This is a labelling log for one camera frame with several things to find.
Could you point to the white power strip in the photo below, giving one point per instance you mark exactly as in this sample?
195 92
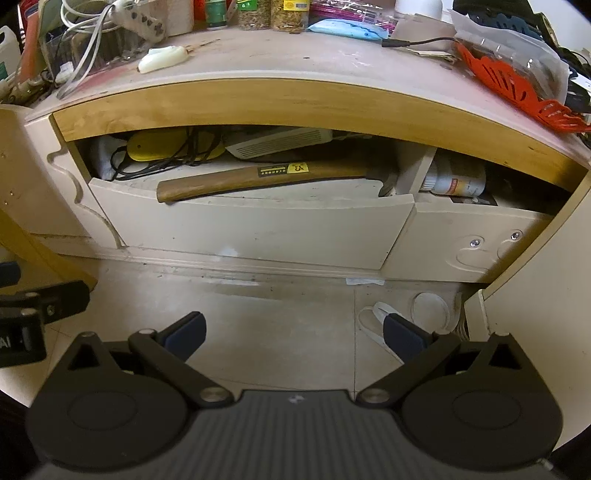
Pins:
143 21

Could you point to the wooden block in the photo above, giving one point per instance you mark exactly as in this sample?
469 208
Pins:
178 16

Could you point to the small beige drawer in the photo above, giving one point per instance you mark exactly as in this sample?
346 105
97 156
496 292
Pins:
461 235

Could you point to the blue face mask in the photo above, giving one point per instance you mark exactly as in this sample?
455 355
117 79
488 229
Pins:
346 28

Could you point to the white oval plastic gadget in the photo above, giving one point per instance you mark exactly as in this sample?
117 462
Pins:
164 59

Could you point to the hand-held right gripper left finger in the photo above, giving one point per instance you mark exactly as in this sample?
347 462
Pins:
187 337

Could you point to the clear jar brown contents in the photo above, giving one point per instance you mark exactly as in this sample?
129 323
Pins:
254 16

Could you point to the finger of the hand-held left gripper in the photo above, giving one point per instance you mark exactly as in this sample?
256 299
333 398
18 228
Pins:
9 274

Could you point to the yellow plastic object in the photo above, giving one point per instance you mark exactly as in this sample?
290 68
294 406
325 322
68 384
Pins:
157 145

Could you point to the beige drawer with tools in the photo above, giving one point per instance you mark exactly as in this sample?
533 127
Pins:
258 226

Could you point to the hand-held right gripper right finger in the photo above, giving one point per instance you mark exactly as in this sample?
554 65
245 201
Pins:
401 339

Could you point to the clear plastic bag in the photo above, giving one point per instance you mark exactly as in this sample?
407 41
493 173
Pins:
531 50

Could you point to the beige wooden desk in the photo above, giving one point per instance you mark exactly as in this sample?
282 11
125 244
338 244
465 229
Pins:
286 62

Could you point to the clear jar yellow label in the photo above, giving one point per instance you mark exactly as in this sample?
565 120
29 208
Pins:
288 18

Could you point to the white bag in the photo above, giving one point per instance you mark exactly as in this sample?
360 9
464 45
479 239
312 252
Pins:
104 159

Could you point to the beige cabinet door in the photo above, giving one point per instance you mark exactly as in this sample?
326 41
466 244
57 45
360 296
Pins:
545 300

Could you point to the white plastic jug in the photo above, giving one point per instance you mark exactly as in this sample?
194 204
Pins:
9 55

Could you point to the white bottle red label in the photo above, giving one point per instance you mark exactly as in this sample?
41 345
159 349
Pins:
457 177

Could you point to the dark slotted plastic item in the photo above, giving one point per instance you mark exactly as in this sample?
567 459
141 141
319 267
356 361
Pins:
503 21

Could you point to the paper scrap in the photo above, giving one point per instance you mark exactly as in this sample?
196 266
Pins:
364 281

